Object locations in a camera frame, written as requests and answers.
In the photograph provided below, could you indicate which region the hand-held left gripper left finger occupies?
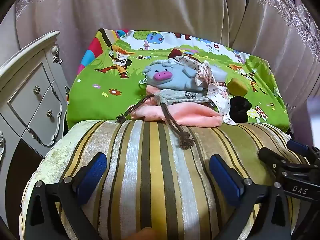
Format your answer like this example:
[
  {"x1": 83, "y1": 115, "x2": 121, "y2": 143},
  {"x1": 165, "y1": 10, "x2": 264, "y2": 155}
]
[{"x1": 25, "y1": 152, "x2": 108, "y2": 240}]

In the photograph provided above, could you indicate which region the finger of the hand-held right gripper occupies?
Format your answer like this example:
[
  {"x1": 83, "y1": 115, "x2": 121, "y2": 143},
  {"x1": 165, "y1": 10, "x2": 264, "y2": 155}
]
[
  {"x1": 286, "y1": 139, "x2": 320, "y2": 160},
  {"x1": 258, "y1": 147, "x2": 290, "y2": 174}
]

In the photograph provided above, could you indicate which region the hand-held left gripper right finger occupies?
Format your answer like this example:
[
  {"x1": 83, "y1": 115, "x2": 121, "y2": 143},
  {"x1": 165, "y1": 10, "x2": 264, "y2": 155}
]
[{"x1": 209, "y1": 154, "x2": 292, "y2": 240}]

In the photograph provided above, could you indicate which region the black soft block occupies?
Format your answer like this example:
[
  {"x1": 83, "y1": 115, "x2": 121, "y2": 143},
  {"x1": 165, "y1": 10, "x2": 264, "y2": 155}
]
[{"x1": 229, "y1": 96, "x2": 252, "y2": 123}]

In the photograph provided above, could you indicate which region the pink fleece cloth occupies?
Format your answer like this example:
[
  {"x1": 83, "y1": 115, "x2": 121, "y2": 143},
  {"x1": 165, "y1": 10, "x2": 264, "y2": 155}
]
[{"x1": 126, "y1": 84, "x2": 223, "y2": 127}]

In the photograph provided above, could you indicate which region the person's left hand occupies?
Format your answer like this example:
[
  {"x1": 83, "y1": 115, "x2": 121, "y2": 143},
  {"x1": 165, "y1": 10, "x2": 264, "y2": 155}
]
[{"x1": 125, "y1": 227, "x2": 161, "y2": 240}]

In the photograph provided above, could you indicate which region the striped velvet cushion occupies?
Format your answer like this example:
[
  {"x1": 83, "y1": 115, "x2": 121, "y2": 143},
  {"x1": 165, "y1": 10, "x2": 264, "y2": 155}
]
[{"x1": 19, "y1": 119, "x2": 310, "y2": 240}]

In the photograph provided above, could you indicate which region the green cartoon printed blanket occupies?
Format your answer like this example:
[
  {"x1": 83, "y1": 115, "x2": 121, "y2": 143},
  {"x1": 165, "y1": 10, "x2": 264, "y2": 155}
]
[{"x1": 65, "y1": 28, "x2": 290, "y2": 130}]

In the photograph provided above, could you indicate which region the floral patterned cloth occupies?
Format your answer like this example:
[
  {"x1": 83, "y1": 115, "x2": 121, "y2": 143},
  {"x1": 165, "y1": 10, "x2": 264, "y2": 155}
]
[{"x1": 175, "y1": 55, "x2": 237, "y2": 125}]

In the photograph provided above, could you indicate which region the yellow sponge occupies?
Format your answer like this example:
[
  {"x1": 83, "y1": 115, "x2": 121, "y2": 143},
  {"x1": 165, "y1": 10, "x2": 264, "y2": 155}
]
[{"x1": 226, "y1": 77, "x2": 247, "y2": 97}]

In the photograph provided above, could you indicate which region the white ornate dresser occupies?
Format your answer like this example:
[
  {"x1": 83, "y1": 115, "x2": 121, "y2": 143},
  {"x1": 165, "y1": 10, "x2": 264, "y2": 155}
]
[{"x1": 0, "y1": 31, "x2": 70, "y2": 158}]

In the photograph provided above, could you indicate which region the blue pig plush toy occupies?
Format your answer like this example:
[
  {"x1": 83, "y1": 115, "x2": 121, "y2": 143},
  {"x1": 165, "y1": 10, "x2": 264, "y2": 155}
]
[{"x1": 142, "y1": 58, "x2": 201, "y2": 91}]

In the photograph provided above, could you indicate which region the dark red knitted item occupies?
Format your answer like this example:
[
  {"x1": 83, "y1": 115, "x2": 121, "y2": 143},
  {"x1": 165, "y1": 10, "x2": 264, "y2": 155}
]
[{"x1": 168, "y1": 49, "x2": 184, "y2": 59}]

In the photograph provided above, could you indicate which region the beige lace-trimmed curtain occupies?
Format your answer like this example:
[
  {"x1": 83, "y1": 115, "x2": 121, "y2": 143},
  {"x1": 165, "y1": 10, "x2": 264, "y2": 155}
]
[{"x1": 15, "y1": 0, "x2": 320, "y2": 110}]

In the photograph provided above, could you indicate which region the grey drawstring pouch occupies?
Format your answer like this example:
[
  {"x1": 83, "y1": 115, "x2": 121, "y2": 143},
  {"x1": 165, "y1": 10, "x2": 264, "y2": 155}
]
[{"x1": 116, "y1": 87, "x2": 213, "y2": 151}]

